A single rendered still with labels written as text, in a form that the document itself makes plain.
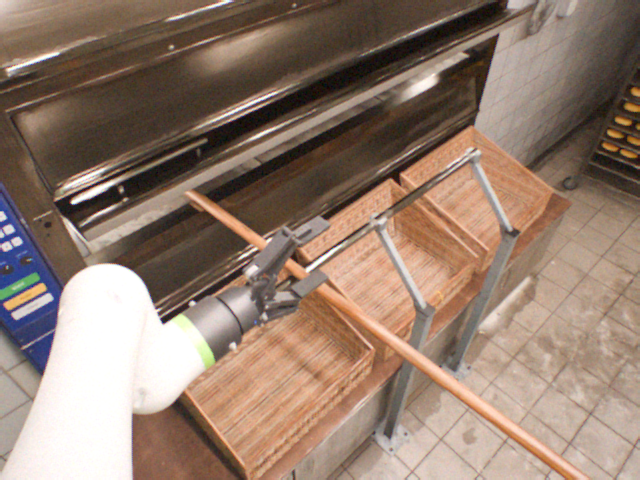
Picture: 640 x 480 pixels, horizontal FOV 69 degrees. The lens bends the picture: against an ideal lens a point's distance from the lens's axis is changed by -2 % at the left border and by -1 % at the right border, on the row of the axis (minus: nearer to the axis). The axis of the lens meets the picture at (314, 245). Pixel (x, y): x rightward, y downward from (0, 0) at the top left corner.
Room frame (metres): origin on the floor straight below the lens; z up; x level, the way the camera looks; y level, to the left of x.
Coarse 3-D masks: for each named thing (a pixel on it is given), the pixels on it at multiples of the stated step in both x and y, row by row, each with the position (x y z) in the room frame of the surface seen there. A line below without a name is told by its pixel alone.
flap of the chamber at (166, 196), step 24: (456, 24) 1.83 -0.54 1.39; (480, 24) 1.79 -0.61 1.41; (504, 24) 1.76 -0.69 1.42; (408, 48) 1.61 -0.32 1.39; (432, 48) 1.57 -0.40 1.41; (456, 48) 1.55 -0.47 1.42; (360, 72) 1.43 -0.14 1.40; (384, 72) 1.40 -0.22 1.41; (408, 72) 1.38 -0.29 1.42; (288, 96) 1.30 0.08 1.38; (312, 96) 1.27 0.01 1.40; (360, 96) 1.24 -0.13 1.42; (240, 120) 1.16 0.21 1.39; (264, 120) 1.14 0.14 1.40; (312, 120) 1.11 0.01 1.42; (216, 144) 1.02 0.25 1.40; (264, 144) 1.00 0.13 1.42; (168, 168) 0.92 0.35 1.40; (216, 168) 0.90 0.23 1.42; (168, 192) 0.81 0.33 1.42; (72, 216) 0.75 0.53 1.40; (120, 216) 0.73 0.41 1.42
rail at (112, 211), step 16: (512, 16) 1.79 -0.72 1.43; (480, 32) 1.65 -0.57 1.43; (448, 48) 1.52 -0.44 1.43; (416, 64) 1.41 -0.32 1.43; (384, 80) 1.31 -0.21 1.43; (336, 96) 1.20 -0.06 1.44; (352, 96) 1.22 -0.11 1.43; (304, 112) 1.11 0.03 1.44; (320, 112) 1.13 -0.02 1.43; (272, 128) 1.03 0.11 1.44; (288, 128) 1.06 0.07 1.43; (240, 144) 0.96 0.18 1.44; (256, 144) 0.98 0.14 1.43; (208, 160) 0.90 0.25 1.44; (224, 160) 0.92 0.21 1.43; (176, 176) 0.84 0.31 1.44; (192, 176) 0.86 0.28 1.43; (144, 192) 0.79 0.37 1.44; (160, 192) 0.80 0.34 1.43; (112, 208) 0.73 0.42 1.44; (128, 208) 0.75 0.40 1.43; (80, 224) 0.69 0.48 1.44; (96, 224) 0.70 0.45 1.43
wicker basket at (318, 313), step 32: (224, 288) 0.98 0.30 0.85; (288, 320) 1.04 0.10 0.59; (320, 320) 1.00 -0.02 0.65; (256, 352) 0.90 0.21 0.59; (288, 352) 0.90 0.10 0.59; (320, 352) 0.90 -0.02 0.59; (352, 352) 0.88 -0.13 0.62; (192, 384) 0.77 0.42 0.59; (224, 384) 0.77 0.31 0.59; (288, 384) 0.77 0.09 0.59; (320, 384) 0.77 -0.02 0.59; (352, 384) 0.76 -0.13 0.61; (192, 416) 0.66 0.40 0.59; (224, 416) 0.66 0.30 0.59; (256, 416) 0.66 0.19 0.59; (288, 416) 0.66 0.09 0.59; (320, 416) 0.65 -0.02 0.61; (224, 448) 0.53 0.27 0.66; (256, 448) 0.55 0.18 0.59; (288, 448) 0.55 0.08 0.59
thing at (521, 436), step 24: (192, 192) 1.06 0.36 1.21; (216, 216) 0.97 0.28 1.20; (264, 240) 0.87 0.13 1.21; (288, 264) 0.78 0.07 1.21; (360, 312) 0.64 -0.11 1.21; (384, 336) 0.57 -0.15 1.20; (408, 360) 0.52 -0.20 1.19; (456, 384) 0.46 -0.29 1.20; (480, 408) 0.41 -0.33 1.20; (504, 432) 0.36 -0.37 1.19; (528, 432) 0.36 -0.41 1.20; (552, 456) 0.31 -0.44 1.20
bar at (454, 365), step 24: (456, 168) 1.23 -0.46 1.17; (480, 168) 1.29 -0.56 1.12; (384, 216) 1.00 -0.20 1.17; (504, 216) 1.19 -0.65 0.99; (384, 240) 0.96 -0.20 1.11; (504, 240) 1.15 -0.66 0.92; (312, 264) 0.81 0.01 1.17; (504, 264) 1.14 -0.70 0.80; (288, 288) 0.74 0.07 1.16; (408, 288) 0.87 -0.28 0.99; (432, 312) 0.82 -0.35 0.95; (480, 312) 1.13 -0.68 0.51; (456, 360) 1.14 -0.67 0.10; (408, 384) 0.81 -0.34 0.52; (384, 432) 0.83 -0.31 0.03; (408, 432) 0.84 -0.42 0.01
